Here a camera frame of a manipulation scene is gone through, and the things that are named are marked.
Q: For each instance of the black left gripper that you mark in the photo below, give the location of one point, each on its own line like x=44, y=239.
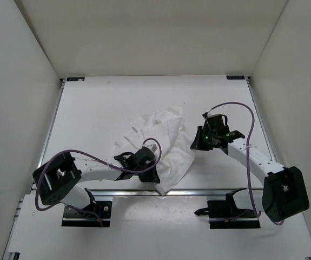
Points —
x=151, y=176

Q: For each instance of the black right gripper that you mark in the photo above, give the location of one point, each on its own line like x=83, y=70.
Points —
x=197, y=144

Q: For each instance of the white pleated skirt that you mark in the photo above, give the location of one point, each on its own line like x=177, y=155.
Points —
x=169, y=127

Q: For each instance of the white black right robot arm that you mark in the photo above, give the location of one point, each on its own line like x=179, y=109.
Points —
x=283, y=192

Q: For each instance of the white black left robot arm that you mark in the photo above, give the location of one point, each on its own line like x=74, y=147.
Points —
x=56, y=181

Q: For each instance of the dark label sticker right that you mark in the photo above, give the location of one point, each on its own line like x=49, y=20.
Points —
x=235, y=77

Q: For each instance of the dark label sticker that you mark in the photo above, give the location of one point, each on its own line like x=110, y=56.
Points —
x=235, y=77
x=75, y=79

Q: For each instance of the dark label sticker left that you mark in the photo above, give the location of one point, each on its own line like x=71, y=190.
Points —
x=75, y=79

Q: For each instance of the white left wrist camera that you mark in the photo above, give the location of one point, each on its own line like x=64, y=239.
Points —
x=152, y=147

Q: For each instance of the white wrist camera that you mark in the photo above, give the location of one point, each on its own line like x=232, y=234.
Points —
x=207, y=113
x=152, y=147

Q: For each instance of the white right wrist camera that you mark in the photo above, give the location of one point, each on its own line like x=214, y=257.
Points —
x=207, y=113

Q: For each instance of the aluminium table rail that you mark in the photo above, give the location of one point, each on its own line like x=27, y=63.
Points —
x=175, y=192

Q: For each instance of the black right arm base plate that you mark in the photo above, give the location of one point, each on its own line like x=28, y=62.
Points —
x=222, y=215

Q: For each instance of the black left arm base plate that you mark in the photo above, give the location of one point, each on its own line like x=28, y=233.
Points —
x=74, y=218

